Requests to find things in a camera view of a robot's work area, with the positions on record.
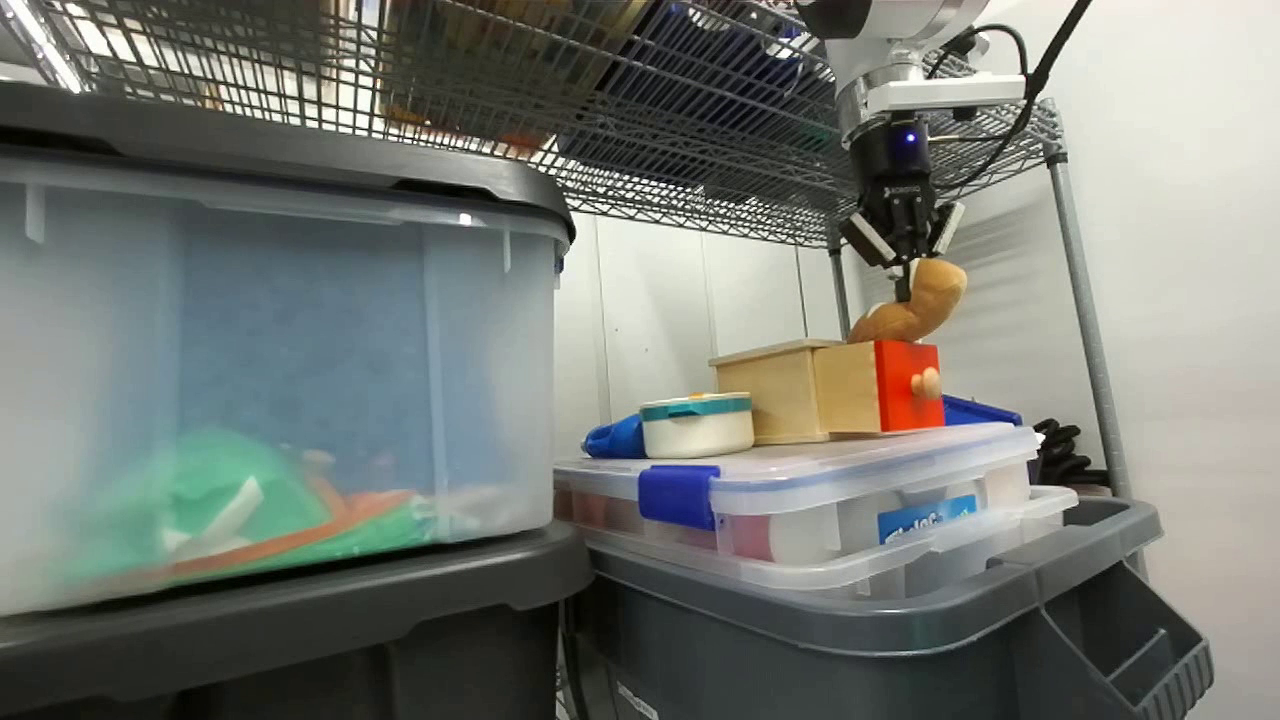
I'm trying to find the grey storage tote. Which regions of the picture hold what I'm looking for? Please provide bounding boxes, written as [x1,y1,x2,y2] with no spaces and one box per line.
[562,491,1218,720]

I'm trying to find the blue Ziploc box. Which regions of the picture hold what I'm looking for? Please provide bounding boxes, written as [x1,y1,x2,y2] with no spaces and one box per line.
[877,491,985,546]

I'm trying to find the large clear bin dark lid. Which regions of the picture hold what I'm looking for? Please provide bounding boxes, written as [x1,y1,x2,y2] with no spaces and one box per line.
[0,78,578,622]

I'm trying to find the dark grey storage bin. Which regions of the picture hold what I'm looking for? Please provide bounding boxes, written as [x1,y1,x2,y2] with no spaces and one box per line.
[0,524,592,720]

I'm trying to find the brown bread plushie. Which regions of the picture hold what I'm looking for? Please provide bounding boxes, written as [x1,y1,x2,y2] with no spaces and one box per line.
[848,257,971,349]

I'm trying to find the wooden drawer with red front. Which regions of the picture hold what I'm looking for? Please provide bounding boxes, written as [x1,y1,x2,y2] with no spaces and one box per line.
[811,337,946,435]

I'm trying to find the metal wire shelf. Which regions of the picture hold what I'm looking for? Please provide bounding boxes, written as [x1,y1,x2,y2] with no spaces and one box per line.
[0,0,1071,253]

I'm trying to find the white cup with teal rim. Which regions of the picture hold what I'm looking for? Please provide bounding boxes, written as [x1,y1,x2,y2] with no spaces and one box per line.
[636,387,760,459]

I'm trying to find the metal shelf pole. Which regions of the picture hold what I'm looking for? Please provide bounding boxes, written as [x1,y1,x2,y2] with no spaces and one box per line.
[1038,144,1141,507]
[822,234,861,345]

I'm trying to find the clear organizer box blue latches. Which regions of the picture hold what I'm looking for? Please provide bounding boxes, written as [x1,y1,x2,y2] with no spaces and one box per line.
[552,391,1043,569]

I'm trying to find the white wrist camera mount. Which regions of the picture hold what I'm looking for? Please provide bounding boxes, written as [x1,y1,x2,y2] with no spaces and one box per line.
[837,73,1032,135]

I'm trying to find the green cloth item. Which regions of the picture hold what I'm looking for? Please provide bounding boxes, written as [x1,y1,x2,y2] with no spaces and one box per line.
[64,423,430,584]

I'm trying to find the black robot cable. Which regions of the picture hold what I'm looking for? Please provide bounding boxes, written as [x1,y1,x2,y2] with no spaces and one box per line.
[931,0,1101,205]

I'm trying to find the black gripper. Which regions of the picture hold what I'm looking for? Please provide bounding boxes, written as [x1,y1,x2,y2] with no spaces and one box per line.
[837,112,966,303]

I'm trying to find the light wooden drawer box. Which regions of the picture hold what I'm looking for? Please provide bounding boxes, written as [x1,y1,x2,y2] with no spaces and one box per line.
[706,337,822,450]

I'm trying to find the clear plastic tray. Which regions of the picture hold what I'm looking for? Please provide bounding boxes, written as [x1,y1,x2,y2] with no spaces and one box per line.
[582,482,1079,603]

